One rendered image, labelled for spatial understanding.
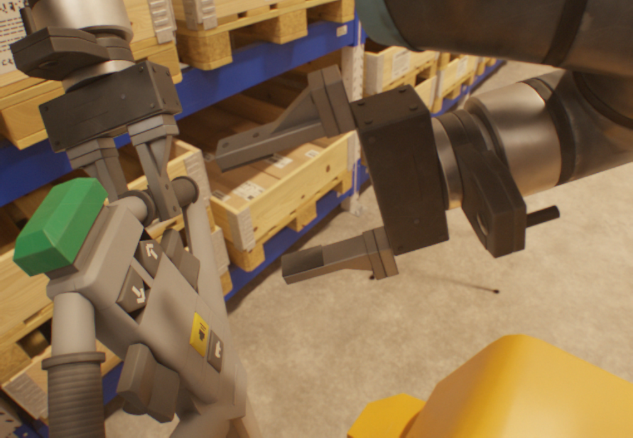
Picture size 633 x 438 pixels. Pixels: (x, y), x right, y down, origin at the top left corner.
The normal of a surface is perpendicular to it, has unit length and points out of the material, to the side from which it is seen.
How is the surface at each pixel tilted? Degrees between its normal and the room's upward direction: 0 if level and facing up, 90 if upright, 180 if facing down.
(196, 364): 74
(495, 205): 27
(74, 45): 64
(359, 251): 16
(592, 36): 108
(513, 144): 59
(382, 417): 22
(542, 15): 101
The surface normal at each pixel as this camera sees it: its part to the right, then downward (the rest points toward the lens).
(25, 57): -0.04, 0.15
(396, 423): -0.31, -0.87
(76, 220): 0.95, -0.29
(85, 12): 0.48, -0.03
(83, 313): 0.86, -0.43
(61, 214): 0.62, -0.67
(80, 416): 0.59, -0.46
